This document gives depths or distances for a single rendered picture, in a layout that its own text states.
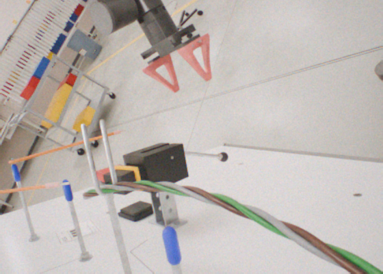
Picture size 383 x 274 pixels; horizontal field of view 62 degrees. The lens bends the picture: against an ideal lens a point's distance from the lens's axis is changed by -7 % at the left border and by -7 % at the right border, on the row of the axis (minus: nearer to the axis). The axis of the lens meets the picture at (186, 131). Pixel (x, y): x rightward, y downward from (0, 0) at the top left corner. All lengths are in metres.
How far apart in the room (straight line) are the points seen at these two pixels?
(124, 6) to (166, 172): 0.30
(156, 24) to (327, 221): 0.42
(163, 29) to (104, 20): 0.10
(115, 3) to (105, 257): 0.38
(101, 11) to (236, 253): 0.42
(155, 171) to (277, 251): 0.15
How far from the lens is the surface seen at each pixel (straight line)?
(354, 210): 0.38
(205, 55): 0.60
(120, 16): 0.56
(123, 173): 0.35
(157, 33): 0.60
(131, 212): 0.43
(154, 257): 0.34
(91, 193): 0.28
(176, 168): 0.38
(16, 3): 9.42
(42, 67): 4.37
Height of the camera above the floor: 1.32
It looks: 30 degrees down
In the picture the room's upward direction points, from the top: 58 degrees counter-clockwise
